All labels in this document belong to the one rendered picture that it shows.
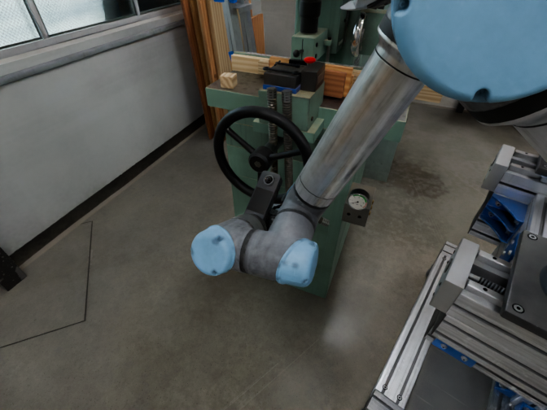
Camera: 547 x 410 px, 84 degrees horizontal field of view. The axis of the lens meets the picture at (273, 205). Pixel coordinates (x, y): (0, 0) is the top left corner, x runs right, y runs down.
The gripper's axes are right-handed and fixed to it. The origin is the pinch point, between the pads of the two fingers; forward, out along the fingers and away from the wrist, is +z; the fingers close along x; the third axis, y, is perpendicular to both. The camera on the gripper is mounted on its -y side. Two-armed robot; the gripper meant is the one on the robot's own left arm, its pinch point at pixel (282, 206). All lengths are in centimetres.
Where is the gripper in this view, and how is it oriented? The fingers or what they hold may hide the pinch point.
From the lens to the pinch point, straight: 78.8
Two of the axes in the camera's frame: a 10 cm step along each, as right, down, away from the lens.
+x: 9.2, 2.6, -2.9
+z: 3.4, -1.5, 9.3
